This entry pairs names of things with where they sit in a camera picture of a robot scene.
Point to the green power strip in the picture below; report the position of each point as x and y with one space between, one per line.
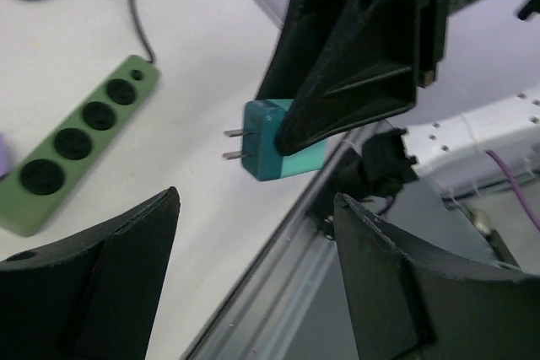
35 188

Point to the purple power strip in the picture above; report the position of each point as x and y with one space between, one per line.
4 157

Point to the aluminium front rail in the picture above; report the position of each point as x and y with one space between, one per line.
275 310

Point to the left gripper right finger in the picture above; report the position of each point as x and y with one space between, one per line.
409 299

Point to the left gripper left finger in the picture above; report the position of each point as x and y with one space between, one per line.
94 294

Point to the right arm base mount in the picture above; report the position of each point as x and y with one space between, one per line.
361 177

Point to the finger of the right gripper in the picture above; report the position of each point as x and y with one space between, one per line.
346 63

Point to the teal plug adapter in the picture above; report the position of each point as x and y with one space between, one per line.
259 155

